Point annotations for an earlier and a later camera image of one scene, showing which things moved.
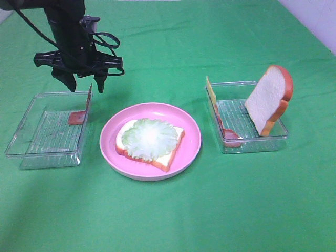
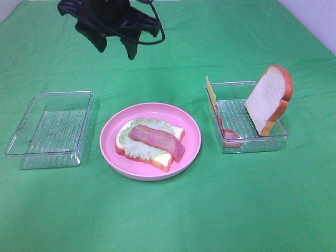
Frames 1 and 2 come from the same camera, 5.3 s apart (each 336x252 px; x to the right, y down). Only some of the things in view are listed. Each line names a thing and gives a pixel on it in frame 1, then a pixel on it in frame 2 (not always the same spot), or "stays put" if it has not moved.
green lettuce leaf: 148,138 stays put
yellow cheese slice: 211,91 stays put
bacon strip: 77,118 -> 158,139
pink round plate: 186,153 stays put
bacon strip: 230,139 stays put
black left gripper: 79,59 -> 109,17
